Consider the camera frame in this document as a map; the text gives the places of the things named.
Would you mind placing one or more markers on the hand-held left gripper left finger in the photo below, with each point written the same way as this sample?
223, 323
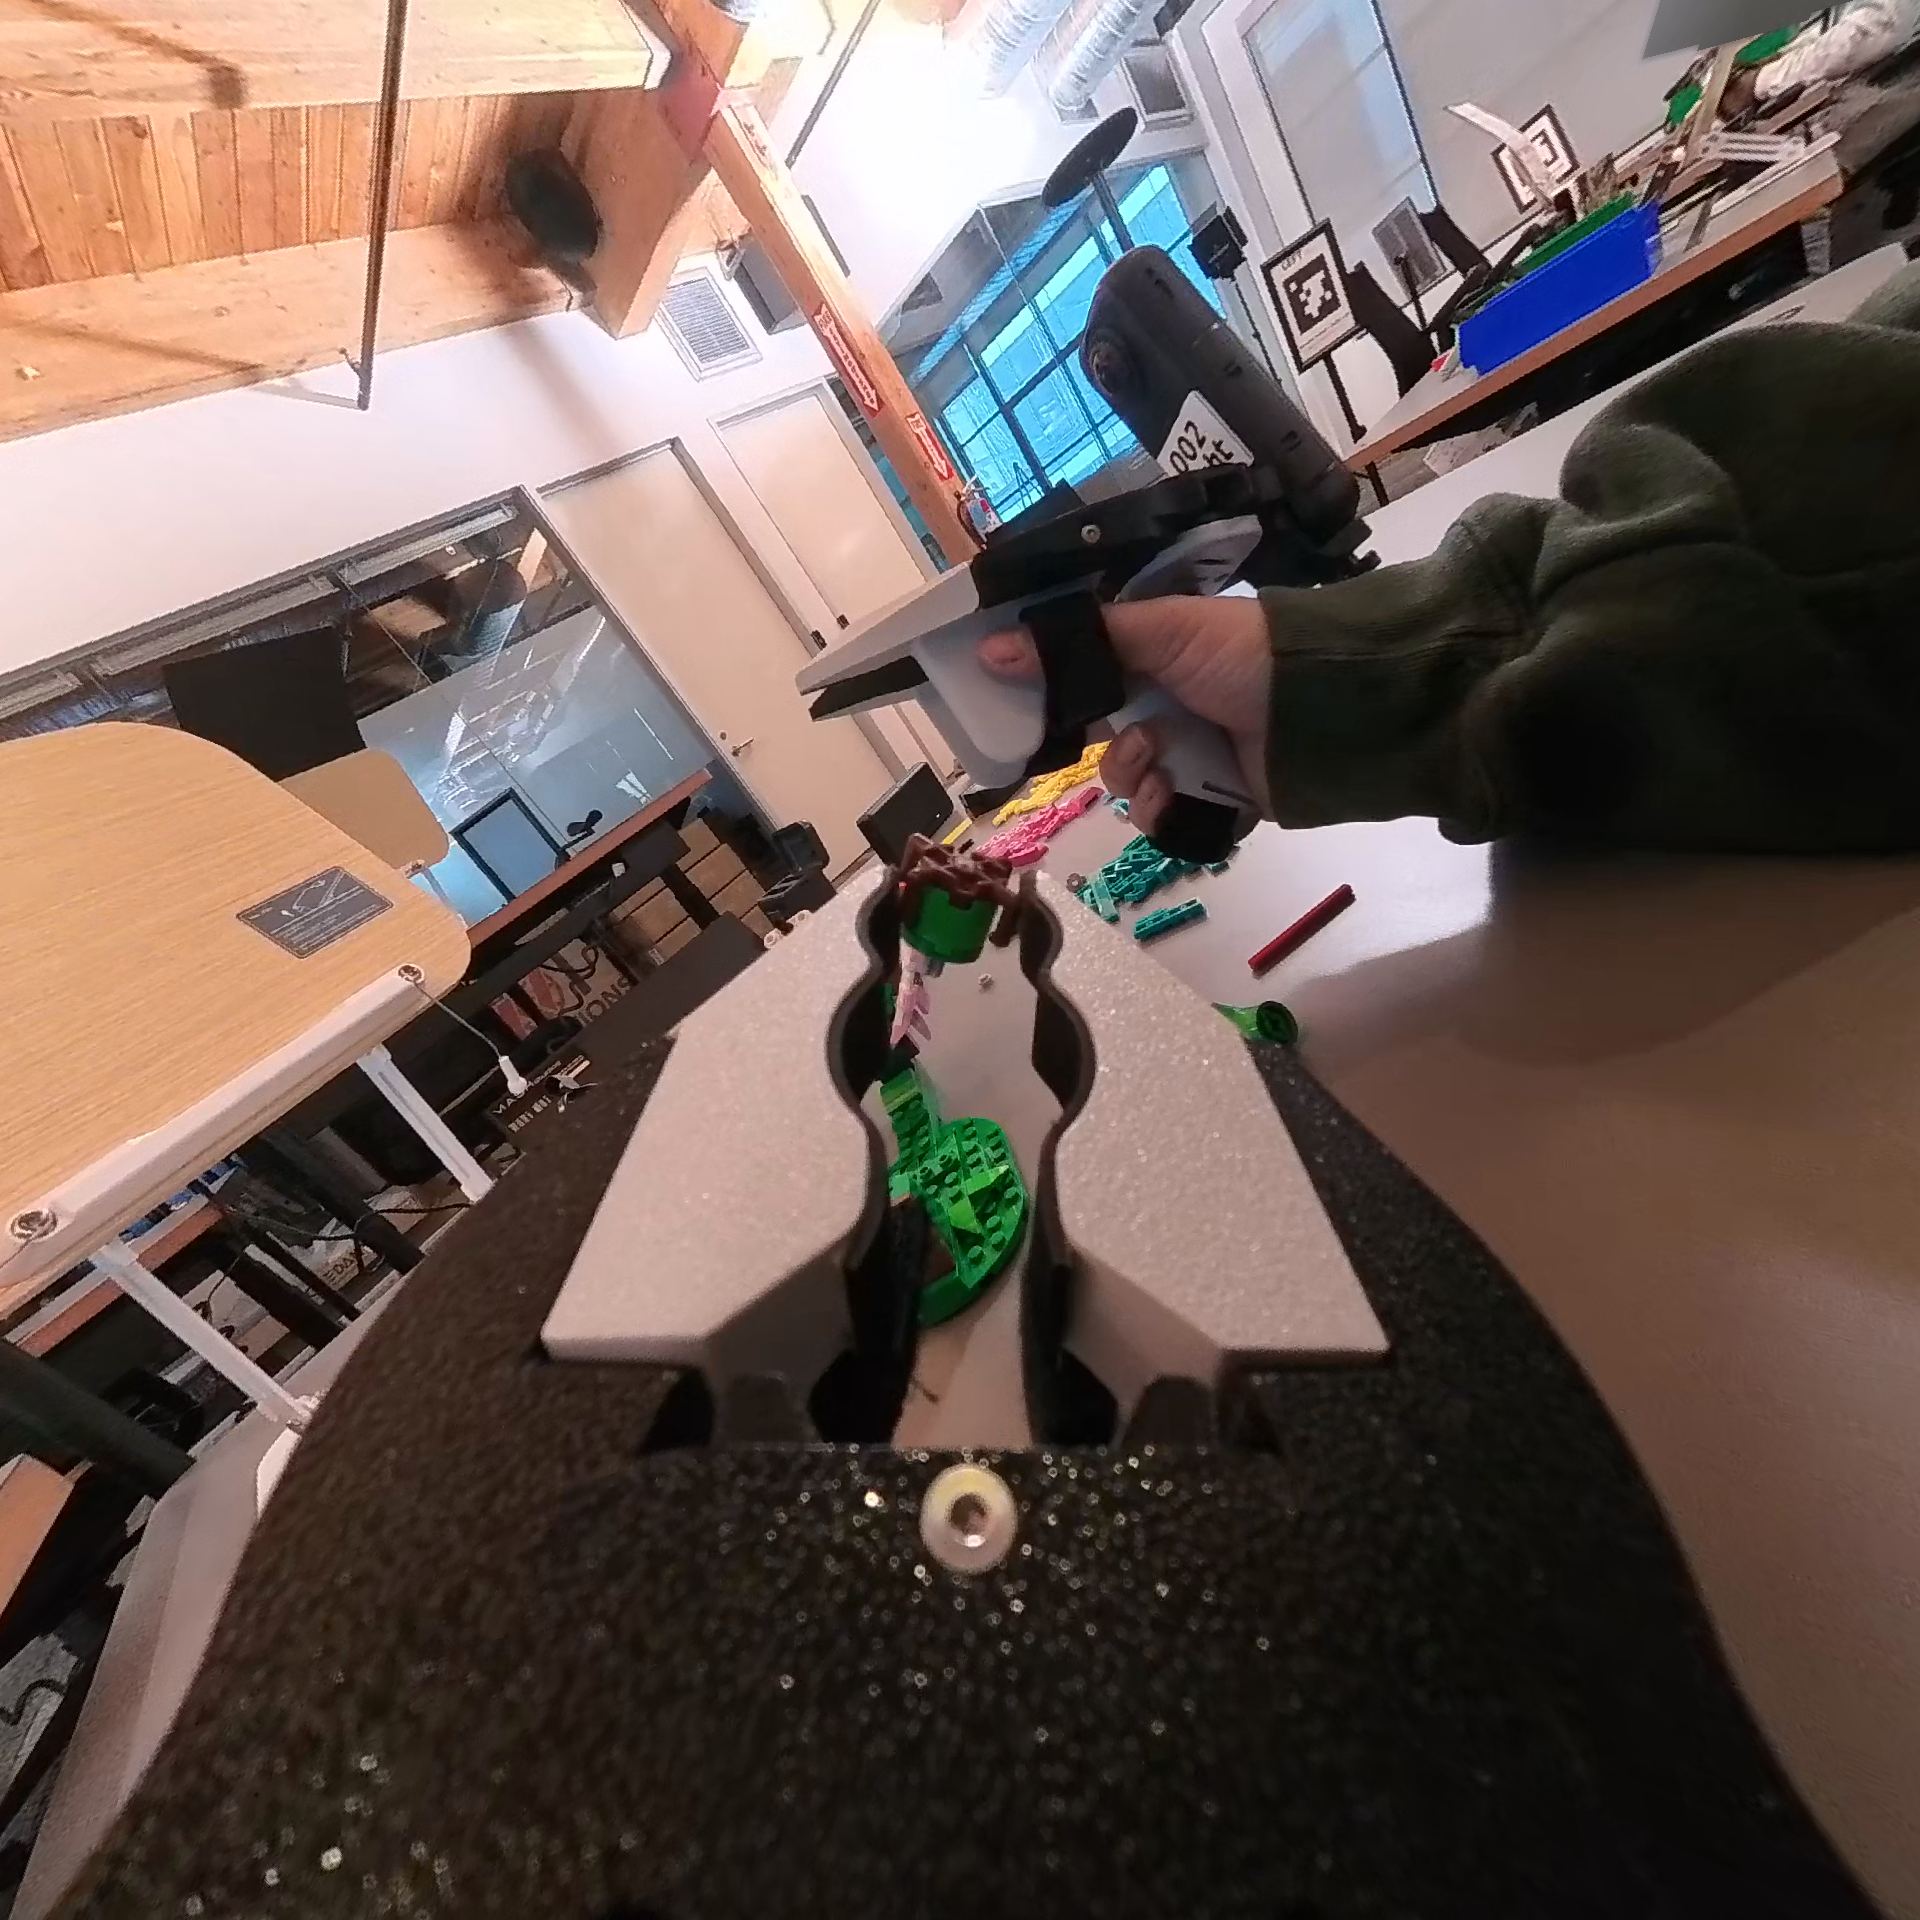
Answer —
705, 1200

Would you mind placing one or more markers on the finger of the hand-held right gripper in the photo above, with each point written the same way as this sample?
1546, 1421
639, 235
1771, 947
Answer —
902, 639

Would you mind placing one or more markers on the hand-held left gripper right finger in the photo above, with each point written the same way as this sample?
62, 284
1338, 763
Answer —
1214, 1200

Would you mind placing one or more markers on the small green brown lego assembly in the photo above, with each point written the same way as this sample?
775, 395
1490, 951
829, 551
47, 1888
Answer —
960, 901

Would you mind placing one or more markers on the person's right forearm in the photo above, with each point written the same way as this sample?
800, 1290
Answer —
1575, 600

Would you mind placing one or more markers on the small green cone lego piece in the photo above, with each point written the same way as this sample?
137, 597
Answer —
1259, 1024

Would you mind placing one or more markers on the pile of yellow lego pieces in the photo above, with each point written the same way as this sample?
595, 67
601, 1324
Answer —
1073, 781

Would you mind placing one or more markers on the pile of magenta lego pieces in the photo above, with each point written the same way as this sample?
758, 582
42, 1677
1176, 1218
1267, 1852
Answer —
1037, 834

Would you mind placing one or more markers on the green lego plant model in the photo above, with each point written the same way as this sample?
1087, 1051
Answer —
960, 1184

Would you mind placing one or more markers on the dark red lego bar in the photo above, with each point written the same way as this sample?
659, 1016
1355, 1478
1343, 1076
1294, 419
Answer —
1302, 932

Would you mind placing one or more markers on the pile of dark teal lego pieces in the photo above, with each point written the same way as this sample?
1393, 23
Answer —
1155, 885

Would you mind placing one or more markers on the person's right hand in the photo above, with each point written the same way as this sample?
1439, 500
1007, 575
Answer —
1201, 662

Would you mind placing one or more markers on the large fiducial marker sign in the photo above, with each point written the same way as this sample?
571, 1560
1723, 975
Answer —
1309, 293

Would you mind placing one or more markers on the black speaker on stand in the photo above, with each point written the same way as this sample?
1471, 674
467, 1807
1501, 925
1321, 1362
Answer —
1214, 243

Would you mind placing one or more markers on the red fire extinguisher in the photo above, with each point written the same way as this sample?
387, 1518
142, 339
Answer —
978, 508

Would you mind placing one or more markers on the white door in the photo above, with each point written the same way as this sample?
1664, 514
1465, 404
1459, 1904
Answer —
825, 482

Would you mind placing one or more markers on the stack of cardboard boxes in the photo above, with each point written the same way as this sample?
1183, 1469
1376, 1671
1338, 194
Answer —
705, 885

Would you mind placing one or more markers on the wooden pillar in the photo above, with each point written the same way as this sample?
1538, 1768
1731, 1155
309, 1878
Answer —
839, 300

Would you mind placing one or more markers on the wooden standing desk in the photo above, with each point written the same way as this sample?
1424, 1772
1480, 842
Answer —
600, 839

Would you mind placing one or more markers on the blue plastic bin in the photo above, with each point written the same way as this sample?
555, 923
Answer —
1560, 284

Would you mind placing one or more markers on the small fiducial marker sign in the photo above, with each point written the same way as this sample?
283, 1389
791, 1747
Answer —
1538, 159

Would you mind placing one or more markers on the long grey work desk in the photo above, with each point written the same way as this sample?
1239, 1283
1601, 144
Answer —
1651, 317

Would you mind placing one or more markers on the light wood side table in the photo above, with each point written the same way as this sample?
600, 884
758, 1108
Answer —
194, 932

